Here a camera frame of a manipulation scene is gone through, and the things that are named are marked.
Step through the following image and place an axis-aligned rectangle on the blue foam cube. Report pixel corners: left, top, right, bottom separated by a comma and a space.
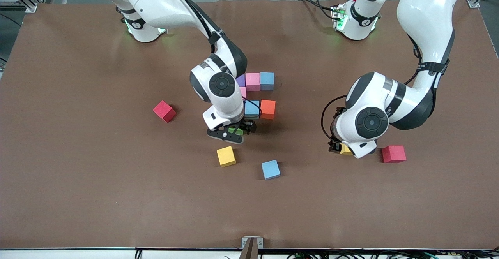
261, 159, 281, 180
260, 72, 275, 91
244, 100, 260, 119

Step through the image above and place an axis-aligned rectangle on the orange foam cube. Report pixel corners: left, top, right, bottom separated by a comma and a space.
260, 99, 276, 120

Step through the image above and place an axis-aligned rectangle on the red foam cube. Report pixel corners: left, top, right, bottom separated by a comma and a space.
152, 100, 177, 123
382, 145, 407, 164

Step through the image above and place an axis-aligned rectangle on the brown table mat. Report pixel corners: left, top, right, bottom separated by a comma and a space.
0, 0, 499, 250

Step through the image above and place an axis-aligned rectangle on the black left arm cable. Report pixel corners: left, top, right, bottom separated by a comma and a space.
321, 37, 425, 143

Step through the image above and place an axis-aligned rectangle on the silver metal mount bracket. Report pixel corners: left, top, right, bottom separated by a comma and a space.
241, 236, 264, 249

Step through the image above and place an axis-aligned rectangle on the black base cable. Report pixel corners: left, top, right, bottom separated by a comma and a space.
298, 0, 336, 21

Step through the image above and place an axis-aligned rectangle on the white table edge rail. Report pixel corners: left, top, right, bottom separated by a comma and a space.
0, 247, 499, 259

